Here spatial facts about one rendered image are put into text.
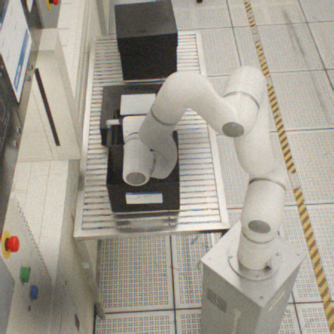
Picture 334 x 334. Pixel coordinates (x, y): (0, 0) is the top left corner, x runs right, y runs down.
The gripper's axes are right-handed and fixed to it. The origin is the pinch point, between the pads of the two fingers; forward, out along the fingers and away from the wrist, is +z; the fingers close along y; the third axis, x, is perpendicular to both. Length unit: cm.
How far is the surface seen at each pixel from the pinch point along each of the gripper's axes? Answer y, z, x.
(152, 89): 3, 47, -31
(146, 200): 0.5, -14.6, -33.8
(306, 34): 118, 207, -118
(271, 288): 44, -49, -42
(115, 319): -21, -25, -117
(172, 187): 10.8, -14.6, -26.5
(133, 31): -5, 70, -16
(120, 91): -12, 46, -31
